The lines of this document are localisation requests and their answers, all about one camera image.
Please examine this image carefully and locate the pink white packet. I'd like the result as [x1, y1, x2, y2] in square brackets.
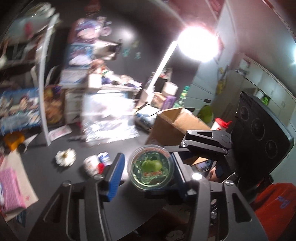
[49, 125, 72, 141]

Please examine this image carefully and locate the white wire shelf rack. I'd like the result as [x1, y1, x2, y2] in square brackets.
[0, 12, 62, 147]

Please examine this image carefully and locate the blue snack bar wrapper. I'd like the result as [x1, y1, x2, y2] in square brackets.
[97, 152, 112, 166]

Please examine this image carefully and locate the black camera box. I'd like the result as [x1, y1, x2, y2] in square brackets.
[231, 92, 294, 178]

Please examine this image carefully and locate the white drawer unit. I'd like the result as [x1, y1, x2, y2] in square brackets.
[64, 89, 84, 124]

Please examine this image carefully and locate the white red plush toy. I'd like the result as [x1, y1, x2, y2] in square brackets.
[83, 155, 104, 177]

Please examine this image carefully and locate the brown illustrated card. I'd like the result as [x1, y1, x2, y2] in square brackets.
[44, 85, 64, 125]

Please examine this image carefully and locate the bright desk lamp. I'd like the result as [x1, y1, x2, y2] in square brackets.
[137, 26, 219, 106]

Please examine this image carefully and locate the orange toy car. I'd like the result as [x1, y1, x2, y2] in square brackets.
[4, 132, 25, 151]

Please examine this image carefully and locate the shiny plastic bag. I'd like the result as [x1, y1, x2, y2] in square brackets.
[80, 90, 138, 145]

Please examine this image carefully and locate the orange red sleeve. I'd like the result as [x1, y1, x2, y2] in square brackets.
[251, 183, 295, 240]

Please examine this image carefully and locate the purple small box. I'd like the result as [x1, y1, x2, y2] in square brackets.
[162, 95, 176, 110]

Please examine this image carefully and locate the brown cardboard box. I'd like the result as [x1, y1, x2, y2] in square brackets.
[145, 108, 210, 147]

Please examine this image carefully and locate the red capped white bottle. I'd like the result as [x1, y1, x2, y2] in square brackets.
[211, 118, 232, 131]

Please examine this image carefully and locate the pink patterned box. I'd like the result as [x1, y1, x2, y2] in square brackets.
[1, 168, 26, 213]

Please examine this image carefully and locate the anime picture box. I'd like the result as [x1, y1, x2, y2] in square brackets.
[1, 88, 41, 136]

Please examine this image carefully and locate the white artificial flower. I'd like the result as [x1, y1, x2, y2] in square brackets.
[55, 148, 76, 167]

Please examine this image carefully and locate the black pen tool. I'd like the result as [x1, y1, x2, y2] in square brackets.
[68, 136, 85, 142]

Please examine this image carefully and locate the green plush toy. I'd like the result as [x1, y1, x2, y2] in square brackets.
[197, 105, 213, 124]

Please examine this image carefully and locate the round green slime container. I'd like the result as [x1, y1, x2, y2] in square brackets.
[127, 145, 175, 191]

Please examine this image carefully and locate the green drink bottle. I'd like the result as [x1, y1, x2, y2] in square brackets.
[176, 86, 190, 108]

